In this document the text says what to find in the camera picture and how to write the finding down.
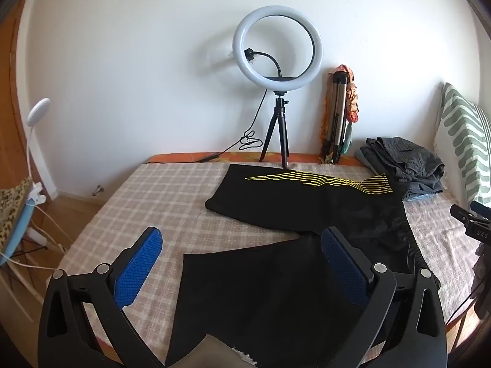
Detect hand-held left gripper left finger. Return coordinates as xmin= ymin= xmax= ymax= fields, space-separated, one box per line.
xmin=41 ymin=227 xmax=164 ymax=368

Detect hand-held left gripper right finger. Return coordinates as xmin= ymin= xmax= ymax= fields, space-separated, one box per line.
xmin=320 ymin=226 xmax=449 ymax=368

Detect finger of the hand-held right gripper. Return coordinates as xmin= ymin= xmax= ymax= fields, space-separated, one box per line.
xmin=471 ymin=201 xmax=491 ymax=221
xmin=450 ymin=204 xmax=491 ymax=244

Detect black pants with yellow stripes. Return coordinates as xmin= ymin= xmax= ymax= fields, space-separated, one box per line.
xmin=165 ymin=163 xmax=440 ymax=368

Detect dark grey folded garment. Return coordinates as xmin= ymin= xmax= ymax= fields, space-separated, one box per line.
xmin=399 ymin=176 xmax=446 ymax=197

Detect light blue folded jeans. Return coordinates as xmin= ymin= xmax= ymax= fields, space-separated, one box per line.
xmin=355 ymin=149 xmax=438 ymax=202

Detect beige plaid blanket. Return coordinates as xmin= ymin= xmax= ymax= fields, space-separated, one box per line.
xmin=56 ymin=161 xmax=484 ymax=365

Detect green striped pillow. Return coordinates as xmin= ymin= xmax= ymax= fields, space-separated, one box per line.
xmin=433 ymin=82 xmax=491 ymax=209

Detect orange patterned mattress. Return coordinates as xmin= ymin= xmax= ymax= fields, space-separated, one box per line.
xmin=148 ymin=151 xmax=363 ymax=167

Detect light blue chair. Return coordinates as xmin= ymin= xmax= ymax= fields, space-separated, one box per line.
xmin=0 ymin=195 xmax=35 ymax=265

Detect leopard print cloth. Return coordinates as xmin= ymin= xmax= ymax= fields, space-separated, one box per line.
xmin=0 ymin=176 xmax=33 ymax=254

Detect folded metal tripod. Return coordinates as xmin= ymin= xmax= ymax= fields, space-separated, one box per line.
xmin=320 ymin=71 xmax=351 ymax=165

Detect black mini tripod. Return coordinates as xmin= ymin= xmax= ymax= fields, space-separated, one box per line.
xmin=259 ymin=91 xmax=290 ymax=170

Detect folded tripod with cloth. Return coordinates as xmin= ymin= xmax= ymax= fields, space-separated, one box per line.
xmin=318 ymin=64 xmax=361 ymax=165

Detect white clip lamp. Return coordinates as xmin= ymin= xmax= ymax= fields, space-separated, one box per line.
xmin=26 ymin=98 xmax=50 ymax=205

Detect wooden door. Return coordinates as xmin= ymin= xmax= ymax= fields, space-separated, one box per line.
xmin=0 ymin=0 xmax=35 ymax=192

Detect black power cable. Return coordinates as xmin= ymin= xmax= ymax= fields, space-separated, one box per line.
xmin=190 ymin=90 xmax=269 ymax=163

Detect white ring light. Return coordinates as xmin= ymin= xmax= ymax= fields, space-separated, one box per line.
xmin=233 ymin=5 xmax=325 ymax=93

